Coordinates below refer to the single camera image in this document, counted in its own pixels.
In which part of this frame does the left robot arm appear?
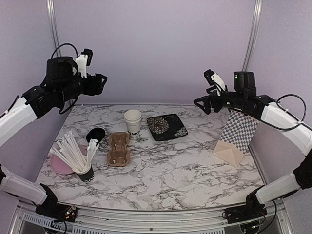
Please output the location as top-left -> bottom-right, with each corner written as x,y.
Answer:
0,49 -> 107,217

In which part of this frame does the pink round plate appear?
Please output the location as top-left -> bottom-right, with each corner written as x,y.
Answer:
50,145 -> 88,176

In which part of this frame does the brown cardboard cup carrier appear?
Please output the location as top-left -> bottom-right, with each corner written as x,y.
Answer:
107,132 -> 130,167

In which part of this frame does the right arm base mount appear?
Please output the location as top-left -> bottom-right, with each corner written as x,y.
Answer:
222,189 -> 267,224

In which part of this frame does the black cup holding straws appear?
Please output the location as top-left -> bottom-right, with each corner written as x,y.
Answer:
73,164 -> 95,183

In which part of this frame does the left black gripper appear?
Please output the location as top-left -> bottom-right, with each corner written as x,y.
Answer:
58,73 -> 108,104

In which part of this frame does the right aluminium frame post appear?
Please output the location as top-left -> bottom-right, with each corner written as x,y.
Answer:
242,0 -> 263,71

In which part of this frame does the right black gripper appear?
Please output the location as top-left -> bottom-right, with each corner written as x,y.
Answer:
194,86 -> 246,115

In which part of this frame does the aluminium frame post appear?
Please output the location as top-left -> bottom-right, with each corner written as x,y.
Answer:
46,0 -> 59,49
242,0 -> 263,71

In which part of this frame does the left aluminium frame post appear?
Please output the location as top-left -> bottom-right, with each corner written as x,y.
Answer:
46,0 -> 59,49

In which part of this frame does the black floral square plate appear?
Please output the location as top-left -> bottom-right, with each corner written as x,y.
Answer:
147,114 -> 188,141

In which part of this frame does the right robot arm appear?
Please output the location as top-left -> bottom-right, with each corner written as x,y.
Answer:
194,69 -> 312,218

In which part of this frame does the aluminium front rail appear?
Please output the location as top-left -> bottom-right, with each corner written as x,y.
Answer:
7,200 -> 294,234

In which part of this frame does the white paper cup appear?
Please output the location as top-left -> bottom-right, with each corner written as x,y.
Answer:
124,109 -> 142,122
125,119 -> 141,137

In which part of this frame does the black plastic cup lid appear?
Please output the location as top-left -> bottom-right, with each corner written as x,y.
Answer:
86,127 -> 106,143

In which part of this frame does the blue checkered paper bag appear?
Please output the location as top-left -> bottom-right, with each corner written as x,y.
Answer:
213,110 -> 260,167

